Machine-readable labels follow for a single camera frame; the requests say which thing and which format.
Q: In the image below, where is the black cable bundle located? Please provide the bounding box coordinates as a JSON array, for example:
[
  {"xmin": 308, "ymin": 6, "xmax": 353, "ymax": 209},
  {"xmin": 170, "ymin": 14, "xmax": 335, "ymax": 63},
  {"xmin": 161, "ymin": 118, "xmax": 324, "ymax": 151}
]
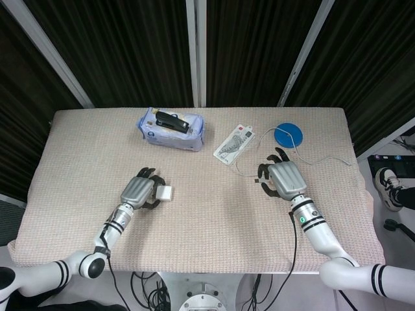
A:
[
  {"xmin": 130, "ymin": 271, "xmax": 170, "ymax": 311},
  {"xmin": 241, "ymin": 273, "xmax": 275, "ymax": 311}
]

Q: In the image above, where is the blue round disc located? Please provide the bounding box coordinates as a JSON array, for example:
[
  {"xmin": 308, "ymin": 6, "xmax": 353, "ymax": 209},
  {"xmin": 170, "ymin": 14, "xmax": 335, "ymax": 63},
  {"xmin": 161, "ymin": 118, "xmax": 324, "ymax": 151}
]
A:
[{"xmin": 274, "ymin": 122, "xmax": 305, "ymax": 150}]

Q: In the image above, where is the black chair base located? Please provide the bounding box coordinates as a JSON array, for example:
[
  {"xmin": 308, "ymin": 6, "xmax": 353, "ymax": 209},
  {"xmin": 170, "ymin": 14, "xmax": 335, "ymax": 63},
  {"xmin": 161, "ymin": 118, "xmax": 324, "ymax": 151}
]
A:
[{"xmin": 384, "ymin": 219, "xmax": 415, "ymax": 243}]

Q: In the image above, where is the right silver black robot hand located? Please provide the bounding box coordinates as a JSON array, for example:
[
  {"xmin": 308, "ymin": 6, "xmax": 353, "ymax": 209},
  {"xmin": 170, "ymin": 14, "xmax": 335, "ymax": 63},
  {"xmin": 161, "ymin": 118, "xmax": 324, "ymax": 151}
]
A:
[{"xmin": 257, "ymin": 147, "xmax": 308, "ymax": 200}]

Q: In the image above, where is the dark electronic device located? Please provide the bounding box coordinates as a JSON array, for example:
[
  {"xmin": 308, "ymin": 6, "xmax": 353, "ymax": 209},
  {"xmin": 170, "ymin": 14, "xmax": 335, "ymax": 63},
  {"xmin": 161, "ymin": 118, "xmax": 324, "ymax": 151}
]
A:
[{"xmin": 371, "ymin": 154, "xmax": 415, "ymax": 178}]

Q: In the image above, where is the black pleated curtain panel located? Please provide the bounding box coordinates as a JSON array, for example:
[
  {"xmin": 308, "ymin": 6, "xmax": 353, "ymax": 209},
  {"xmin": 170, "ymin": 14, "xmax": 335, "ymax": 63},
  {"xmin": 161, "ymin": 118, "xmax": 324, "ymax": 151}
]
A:
[
  {"xmin": 0, "ymin": 6, "xmax": 82, "ymax": 203},
  {"xmin": 24, "ymin": 0, "xmax": 196, "ymax": 108},
  {"xmin": 206, "ymin": 0, "xmax": 322, "ymax": 108},
  {"xmin": 284, "ymin": 0, "xmax": 415, "ymax": 157}
]

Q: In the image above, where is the black white sneaker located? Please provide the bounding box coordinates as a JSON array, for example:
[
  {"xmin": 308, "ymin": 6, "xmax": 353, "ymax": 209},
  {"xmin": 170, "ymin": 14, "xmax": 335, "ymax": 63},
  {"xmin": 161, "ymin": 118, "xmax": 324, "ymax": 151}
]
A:
[{"xmin": 375, "ymin": 167, "xmax": 405, "ymax": 212}]

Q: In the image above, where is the white metal frame post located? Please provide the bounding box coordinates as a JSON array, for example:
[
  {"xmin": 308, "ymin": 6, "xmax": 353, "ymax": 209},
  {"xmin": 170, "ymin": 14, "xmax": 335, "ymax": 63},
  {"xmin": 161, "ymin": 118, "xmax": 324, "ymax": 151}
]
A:
[
  {"xmin": 185, "ymin": 0, "xmax": 208, "ymax": 108},
  {"xmin": 277, "ymin": 0, "xmax": 337, "ymax": 108},
  {"xmin": 0, "ymin": 0, "xmax": 95, "ymax": 109}
]

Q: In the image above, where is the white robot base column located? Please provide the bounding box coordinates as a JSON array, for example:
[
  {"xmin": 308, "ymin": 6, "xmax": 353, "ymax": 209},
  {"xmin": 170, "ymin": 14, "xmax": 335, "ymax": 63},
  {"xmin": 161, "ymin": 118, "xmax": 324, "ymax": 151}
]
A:
[{"xmin": 158, "ymin": 271, "xmax": 261, "ymax": 311}]

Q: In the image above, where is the white cable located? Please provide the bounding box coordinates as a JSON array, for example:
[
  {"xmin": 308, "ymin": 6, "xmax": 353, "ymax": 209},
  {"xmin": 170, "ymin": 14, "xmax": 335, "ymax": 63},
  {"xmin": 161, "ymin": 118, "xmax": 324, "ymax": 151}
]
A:
[{"xmin": 235, "ymin": 128, "xmax": 353, "ymax": 184}]

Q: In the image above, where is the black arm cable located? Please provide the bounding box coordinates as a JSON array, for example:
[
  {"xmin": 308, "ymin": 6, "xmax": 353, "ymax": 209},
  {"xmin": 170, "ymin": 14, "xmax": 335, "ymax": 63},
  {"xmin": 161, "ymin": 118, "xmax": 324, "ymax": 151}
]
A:
[
  {"xmin": 271, "ymin": 210, "xmax": 299, "ymax": 308},
  {"xmin": 99, "ymin": 222, "xmax": 131, "ymax": 311}
]

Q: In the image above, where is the white charger cube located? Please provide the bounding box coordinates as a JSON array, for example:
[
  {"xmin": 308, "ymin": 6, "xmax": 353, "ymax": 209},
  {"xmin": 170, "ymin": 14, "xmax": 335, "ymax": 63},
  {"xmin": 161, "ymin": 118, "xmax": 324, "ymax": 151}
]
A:
[{"xmin": 156, "ymin": 185, "xmax": 174, "ymax": 201}]

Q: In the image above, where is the black stapler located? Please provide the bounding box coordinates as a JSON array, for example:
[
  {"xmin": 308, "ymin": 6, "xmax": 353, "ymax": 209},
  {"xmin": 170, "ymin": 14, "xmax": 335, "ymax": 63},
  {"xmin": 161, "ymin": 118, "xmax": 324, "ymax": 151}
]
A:
[{"xmin": 154, "ymin": 111, "xmax": 191, "ymax": 134}]

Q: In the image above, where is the blue tissue pack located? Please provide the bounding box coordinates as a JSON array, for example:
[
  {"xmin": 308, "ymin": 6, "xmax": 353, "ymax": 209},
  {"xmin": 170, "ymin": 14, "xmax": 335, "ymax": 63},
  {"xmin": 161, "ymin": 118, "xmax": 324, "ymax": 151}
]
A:
[{"xmin": 135, "ymin": 107, "xmax": 206, "ymax": 152}]

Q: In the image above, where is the flat white printed package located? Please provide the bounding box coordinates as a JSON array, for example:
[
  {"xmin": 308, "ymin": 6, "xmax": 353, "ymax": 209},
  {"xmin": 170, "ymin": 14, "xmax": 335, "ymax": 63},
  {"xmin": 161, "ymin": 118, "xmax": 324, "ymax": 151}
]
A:
[{"xmin": 213, "ymin": 124, "xmax": 255, "ymax": 165}]

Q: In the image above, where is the black trouser leg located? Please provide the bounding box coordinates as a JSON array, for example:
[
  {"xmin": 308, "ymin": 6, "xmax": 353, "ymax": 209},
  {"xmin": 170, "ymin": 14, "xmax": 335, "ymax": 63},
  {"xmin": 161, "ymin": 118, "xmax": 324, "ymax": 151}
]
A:
[{"xmin": 397, "ymin": 186, "xmax": 415, "ymax": 213}]

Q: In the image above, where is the beige waffle tablecloth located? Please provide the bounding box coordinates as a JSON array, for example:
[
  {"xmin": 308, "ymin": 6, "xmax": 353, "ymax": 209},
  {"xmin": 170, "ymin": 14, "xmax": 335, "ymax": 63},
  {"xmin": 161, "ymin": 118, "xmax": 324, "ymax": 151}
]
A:
[{"xmin": 8, "ymin": 107, "xmax": 386, "ymax": 272}]

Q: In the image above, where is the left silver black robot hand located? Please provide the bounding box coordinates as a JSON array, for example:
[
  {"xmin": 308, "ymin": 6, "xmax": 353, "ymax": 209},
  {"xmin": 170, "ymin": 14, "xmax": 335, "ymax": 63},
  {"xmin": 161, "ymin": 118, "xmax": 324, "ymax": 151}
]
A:
[{"xmin": 119, "ymin": 167, "xmax": 169, "ymax": 211}]

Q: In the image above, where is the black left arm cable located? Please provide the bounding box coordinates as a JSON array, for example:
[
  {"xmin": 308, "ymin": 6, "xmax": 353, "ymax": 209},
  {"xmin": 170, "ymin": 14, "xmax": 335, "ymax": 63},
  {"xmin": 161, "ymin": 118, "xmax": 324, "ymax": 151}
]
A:
[{"xmin": 99, "ymin": 222, "xmax": 131, "ymax": 311}]

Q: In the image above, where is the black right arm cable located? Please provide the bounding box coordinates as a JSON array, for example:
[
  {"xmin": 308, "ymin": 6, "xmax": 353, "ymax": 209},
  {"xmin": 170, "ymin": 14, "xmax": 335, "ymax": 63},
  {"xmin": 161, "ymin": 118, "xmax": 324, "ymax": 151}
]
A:
[{"xmin": 271, "ymin": 210, "xmax": 299, "ymax": 308}]

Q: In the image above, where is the grey metal frame bar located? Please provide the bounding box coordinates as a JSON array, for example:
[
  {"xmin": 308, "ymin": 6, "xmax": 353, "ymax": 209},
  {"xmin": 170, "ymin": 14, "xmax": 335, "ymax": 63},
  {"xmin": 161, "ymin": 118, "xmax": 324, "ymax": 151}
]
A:
[{"xmin": 356, "ymin": 116, "xmax": 415, "ymax": 162}]

